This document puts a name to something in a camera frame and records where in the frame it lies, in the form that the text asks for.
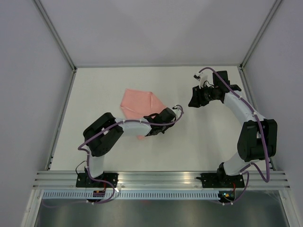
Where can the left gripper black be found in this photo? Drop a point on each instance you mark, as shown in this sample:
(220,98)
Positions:
(170,124)

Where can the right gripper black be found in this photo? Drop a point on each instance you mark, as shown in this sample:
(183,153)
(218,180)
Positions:
(197,100)

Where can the pink cloth napkin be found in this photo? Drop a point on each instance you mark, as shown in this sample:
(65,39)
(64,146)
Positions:
(136,104)

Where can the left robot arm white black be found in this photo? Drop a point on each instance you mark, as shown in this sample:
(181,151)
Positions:
(104,133)

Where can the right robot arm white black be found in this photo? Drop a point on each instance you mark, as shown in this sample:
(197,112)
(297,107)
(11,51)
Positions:
(258,136)

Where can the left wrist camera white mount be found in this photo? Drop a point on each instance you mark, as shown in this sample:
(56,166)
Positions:
(178,110)

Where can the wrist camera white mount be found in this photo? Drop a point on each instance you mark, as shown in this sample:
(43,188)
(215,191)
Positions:
(201,78)
(178,110)

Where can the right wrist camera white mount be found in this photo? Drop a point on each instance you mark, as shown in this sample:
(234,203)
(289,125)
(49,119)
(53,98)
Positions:
(201,78)

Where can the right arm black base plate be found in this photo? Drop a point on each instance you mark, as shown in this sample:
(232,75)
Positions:
(213,180)

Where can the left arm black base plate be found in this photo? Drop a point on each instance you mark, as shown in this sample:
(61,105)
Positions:
(103,181)

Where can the right aluminium frame post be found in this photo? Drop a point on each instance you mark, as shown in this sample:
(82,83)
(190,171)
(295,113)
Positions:
(265,24)

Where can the aluminium frame post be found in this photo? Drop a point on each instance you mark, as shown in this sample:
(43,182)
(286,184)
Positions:
(265,24)
(49,24)

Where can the aluminium mounting rail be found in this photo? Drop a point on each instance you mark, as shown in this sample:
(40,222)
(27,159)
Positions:
(186,180)

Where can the white slotted cable duct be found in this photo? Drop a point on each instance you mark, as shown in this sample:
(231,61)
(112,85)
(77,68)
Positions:
(133,194)

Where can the left aluminium frame post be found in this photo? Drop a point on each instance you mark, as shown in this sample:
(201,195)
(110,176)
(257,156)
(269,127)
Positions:
(49,24)

